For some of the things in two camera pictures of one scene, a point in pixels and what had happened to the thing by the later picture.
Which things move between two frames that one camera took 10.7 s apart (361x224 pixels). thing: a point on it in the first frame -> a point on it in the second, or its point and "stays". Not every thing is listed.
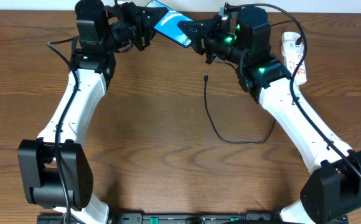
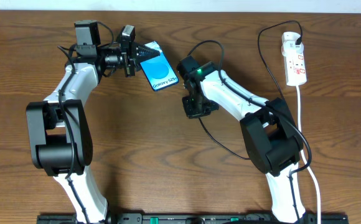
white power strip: [292, 61] stays
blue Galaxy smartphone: [167, 25] -> [158, 70]
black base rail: [189, 218] stays
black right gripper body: [215, 43] -> [196, 107]
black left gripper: [139, 34] -> [130, 59]
